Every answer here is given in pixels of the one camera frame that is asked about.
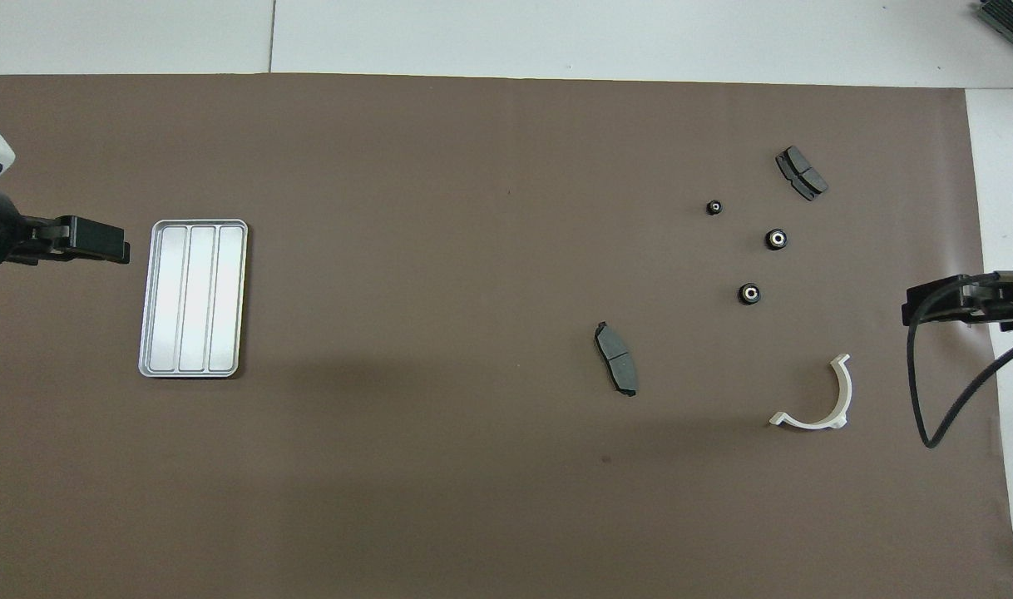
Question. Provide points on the brown table mat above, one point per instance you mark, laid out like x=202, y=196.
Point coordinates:
x=473, y=333

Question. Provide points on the dark grey brake pad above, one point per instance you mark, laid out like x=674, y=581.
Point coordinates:
x=616, y=353
x=802, y=173

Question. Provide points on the silver ribbed metal tray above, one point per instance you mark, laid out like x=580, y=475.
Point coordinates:
x=192, y=299

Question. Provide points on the small black bearing gear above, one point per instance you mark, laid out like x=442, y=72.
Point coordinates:
x=714, y=207

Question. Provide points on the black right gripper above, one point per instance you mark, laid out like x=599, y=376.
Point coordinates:
x=1001, y=301

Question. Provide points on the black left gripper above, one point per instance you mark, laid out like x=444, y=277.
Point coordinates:
x=45, y=240

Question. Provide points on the white curved plastic bracket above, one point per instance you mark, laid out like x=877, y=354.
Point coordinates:
x=844, y=393

